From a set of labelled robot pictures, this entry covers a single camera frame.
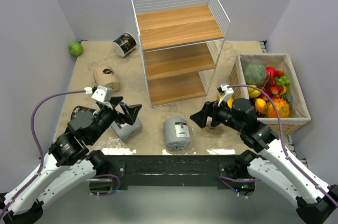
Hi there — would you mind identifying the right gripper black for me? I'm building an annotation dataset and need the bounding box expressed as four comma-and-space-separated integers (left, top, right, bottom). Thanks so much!
190, 96, 244, 132

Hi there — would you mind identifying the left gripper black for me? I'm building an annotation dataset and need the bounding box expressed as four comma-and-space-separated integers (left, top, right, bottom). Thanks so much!
89, 96, 142, 144

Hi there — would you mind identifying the grey roll cartoon print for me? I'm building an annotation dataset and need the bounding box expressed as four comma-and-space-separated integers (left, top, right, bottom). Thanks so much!
110, 118, 143, 143

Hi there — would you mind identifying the brown roll sheep logo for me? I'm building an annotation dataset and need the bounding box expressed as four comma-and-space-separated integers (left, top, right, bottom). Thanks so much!
93, 66, 121, 92

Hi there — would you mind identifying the grey roll white label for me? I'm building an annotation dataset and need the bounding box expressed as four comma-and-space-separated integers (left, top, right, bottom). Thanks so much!
163, 117, 191, 152

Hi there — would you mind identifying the black wrapped roll near arm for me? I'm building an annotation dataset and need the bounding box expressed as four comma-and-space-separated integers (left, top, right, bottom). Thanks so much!
70, 106, 97, 120

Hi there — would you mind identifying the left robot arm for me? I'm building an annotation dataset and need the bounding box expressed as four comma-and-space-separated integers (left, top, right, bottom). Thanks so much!
1, 97, 142, 223

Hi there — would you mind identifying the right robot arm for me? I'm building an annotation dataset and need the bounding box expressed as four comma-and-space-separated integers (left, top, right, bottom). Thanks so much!
190, 98, 337, 223

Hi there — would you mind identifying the yellow mango fruit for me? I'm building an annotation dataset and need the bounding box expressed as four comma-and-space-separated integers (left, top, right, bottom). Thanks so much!
218, 94, 234, 108

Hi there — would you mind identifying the orange fruit in basket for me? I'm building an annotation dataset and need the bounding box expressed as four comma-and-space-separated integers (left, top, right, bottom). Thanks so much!
255, 98, 267, 114

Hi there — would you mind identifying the black wrapped paper roll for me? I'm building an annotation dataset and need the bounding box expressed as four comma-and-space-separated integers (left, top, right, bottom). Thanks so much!
112, 32, 137, 57

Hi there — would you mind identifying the green melon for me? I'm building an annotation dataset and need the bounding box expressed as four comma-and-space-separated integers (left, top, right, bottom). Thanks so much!
243, 63, 267, 87

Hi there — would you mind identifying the green lime fruit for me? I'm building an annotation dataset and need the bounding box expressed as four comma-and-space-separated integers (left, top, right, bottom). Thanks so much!
69, 42, 83, 56

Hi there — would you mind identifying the red apple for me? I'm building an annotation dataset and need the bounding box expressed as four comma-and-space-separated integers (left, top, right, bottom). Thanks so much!
266, 67, 276, 79

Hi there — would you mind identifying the orange horned melon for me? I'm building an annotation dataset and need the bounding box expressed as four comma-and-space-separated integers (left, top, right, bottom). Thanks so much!
265, 98, 290, 118

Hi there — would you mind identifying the green grapes bunch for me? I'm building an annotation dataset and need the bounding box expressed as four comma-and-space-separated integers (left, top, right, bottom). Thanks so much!
275, 76, 290, 86

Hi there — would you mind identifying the woven basket white liner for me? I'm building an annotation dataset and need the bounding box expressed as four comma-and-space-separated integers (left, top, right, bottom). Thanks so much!
230, 53, 311, 134

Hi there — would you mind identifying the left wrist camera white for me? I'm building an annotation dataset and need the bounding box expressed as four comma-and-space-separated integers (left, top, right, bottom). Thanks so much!
91, 85, 113, 103

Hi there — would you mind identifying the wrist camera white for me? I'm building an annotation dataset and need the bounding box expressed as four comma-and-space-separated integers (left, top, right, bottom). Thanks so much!
91, 85, 113, 103
217, 84, 234, 106

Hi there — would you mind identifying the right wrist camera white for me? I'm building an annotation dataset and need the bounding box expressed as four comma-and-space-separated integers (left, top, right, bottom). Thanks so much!
217, 84, 234, 106

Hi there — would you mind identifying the black base frame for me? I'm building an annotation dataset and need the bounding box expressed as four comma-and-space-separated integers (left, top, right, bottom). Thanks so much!
89, 155, 255, 195

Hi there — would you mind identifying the white wire wooden shelf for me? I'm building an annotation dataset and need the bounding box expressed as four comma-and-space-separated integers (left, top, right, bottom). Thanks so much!
131, 0, 230, 107

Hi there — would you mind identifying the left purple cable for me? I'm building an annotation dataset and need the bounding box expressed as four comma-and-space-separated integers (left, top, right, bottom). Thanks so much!
0, 89, 93, 217

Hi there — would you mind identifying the purple cable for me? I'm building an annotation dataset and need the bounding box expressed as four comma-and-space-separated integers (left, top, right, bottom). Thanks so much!
0, 89, 93, 217
229, 84, 338, 209

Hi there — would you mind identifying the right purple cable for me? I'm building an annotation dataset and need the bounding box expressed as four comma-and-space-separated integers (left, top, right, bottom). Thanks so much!
229, 84, 338, 209

